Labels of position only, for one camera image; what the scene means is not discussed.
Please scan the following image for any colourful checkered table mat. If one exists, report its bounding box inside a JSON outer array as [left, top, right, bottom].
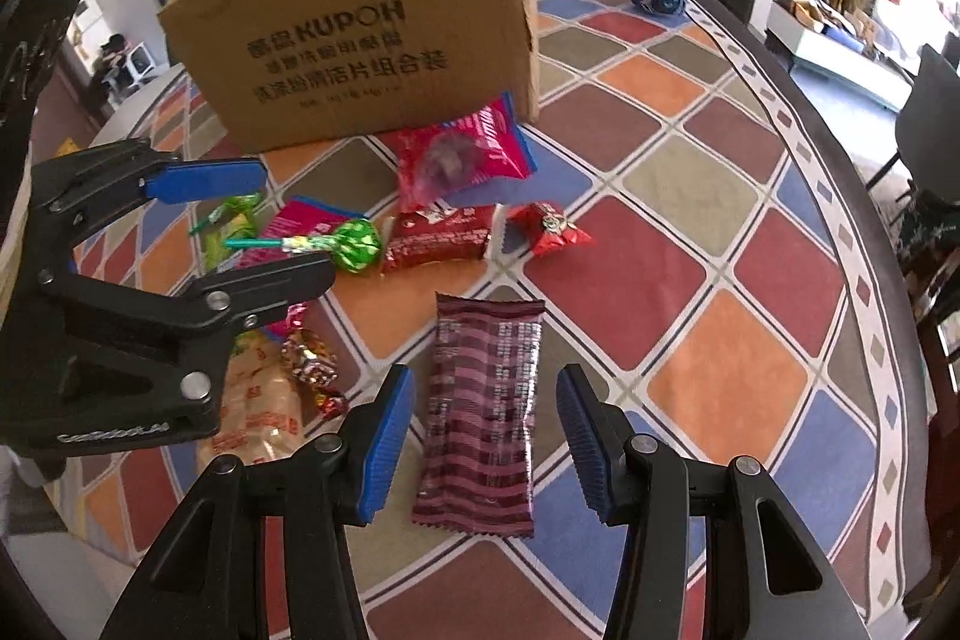
[[44, 0, 936, 640]]

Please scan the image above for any green lollipop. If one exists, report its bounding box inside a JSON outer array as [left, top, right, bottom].
[[223, 218, 382, 275]]

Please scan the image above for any brown cardboard box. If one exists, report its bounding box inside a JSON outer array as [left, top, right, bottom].
[[158, 0, 539, 152]]

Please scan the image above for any dark grey chair right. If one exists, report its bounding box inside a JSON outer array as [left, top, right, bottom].
[[866, 44, 958, 205]]

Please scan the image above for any maroon striped snack bar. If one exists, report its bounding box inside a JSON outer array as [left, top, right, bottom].
[[412, 294, 545, 537]]

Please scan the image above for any gold red candy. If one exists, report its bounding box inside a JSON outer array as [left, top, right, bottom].
[[280, 328, 348, 422]]

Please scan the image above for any dark red snack packet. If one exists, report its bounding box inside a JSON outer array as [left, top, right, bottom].
[[381, 205, 501, 273]]

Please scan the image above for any beige cracker packet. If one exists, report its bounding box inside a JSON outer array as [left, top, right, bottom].
[[197, 331, 304, 471]]

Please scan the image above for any small red candy packet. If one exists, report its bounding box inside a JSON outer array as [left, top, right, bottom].
[[508, 202, 594, 257]]

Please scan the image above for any magenta snack packet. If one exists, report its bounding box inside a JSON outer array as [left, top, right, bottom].
[[239, 196, 368, 341]]

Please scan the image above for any light green snack packet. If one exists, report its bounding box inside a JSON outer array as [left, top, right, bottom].
[[189, 193, 262, 271]]

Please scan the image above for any pink clear-window snack bag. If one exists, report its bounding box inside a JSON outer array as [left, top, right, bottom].
[[392, 92, 537, 213]]

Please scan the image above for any white tv cabinet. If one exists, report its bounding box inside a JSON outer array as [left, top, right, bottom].
[[765, 0, 919, 112]]

